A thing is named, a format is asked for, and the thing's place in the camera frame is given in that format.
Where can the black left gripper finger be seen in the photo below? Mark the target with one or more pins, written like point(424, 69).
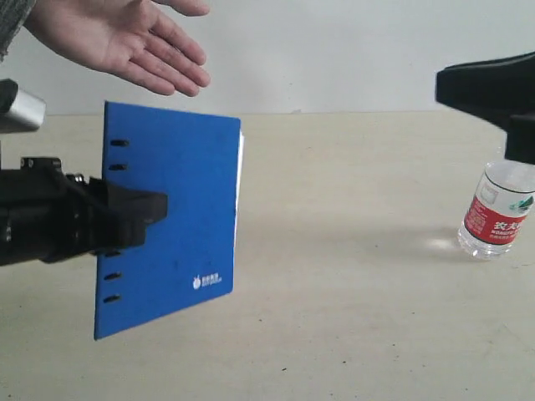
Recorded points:
point(120, 216)

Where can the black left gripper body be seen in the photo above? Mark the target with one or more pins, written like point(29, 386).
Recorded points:
point(44, 213)

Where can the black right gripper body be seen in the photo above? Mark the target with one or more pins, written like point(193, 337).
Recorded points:
point(520, 139)

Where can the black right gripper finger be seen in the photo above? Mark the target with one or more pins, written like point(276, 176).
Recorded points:
point(499, 91)

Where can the clear water bottle red label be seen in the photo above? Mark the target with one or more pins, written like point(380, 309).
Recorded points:
point(502, 200)

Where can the blue ring binder notebook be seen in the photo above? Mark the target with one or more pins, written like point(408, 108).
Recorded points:
point(188, 257)

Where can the grey sleeved forearm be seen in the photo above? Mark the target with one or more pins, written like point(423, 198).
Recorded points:
point(15, 15)

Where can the person's open hand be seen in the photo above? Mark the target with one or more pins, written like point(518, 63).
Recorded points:
point(132, 40)

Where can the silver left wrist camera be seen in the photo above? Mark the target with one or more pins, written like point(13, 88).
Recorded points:
point(21, 112)

